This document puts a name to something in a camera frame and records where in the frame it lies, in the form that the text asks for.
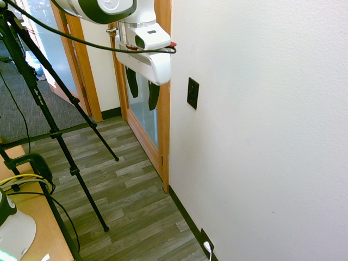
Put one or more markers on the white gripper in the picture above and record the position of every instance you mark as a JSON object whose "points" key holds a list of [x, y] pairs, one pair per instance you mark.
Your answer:
{"points": [[152, 63]]}

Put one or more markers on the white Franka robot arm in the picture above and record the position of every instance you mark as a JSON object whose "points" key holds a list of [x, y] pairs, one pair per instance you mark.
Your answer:
{"points": [[81, 8]]}

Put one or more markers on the wooden glass door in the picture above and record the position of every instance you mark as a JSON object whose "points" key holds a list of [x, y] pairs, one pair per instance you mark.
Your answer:
{"points": [[144, 114]]}

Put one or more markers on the black C-clamp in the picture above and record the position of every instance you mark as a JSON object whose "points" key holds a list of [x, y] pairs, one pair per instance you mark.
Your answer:
{"points": [[36, 166]]}

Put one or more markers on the black baseboard strip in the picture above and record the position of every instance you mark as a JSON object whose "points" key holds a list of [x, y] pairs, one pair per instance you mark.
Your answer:
{"points": [[187, 214]]}

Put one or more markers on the black light switch plate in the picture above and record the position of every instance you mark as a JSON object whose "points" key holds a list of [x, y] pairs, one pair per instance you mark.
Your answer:
{"points": [[192, 93]]}

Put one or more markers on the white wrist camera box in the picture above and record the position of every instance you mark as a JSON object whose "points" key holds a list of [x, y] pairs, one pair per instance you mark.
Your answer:
{"points": [[148, 36]]}

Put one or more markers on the wooden door frame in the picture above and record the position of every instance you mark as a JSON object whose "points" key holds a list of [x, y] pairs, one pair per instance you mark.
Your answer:
{"points": [[81, 62]]}

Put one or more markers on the black camera tripod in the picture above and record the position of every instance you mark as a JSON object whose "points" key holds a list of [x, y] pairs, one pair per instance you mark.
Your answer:
{"points": [[54, 127]]}

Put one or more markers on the black wall outlet plate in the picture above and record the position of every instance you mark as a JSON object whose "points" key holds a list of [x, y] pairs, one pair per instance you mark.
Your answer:
{"points": [[207, 240]]}

